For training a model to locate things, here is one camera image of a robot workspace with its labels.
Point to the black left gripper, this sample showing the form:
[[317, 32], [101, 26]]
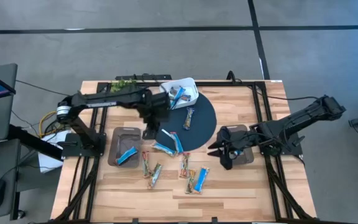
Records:
[[158, 105]]

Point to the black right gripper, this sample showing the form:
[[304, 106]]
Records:
[[235, 141]]

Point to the white plastic bin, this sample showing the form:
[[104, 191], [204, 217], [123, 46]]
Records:
[[166, 85]]

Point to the brown snack bar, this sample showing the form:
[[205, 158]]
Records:
[[189, 118]]

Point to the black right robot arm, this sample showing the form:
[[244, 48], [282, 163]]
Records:
[[306, 116]]

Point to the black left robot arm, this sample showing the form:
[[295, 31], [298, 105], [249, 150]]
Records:
[[104, 99]]

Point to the dark wrapped granola bar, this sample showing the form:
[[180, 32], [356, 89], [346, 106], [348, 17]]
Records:
[[186, 98]]

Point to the round dark blue mat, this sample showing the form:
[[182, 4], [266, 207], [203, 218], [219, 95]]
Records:
[[200, 130]]

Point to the smoky transparent plastic tray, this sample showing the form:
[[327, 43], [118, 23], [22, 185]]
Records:
[[129, 137], [246, 158]]

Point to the black power strip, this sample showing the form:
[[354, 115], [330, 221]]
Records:
[[148, 77]]

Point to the white label strip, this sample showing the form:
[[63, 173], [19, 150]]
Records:
[[166, 133]]

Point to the small green potted plant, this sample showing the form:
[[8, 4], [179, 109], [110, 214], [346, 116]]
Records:
[[120, 84]]

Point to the white paper sheet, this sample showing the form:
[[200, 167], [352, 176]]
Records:
[[50, 163]]

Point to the black support beam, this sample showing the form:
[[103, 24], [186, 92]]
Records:
[[33, 141]]

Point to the black caster wheel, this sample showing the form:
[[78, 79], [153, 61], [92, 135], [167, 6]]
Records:
[[21, 214]]

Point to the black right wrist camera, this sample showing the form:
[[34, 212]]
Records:
[[227, 162]]

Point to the black aluminium table frame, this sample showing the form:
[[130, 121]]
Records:
[[228, 83]]

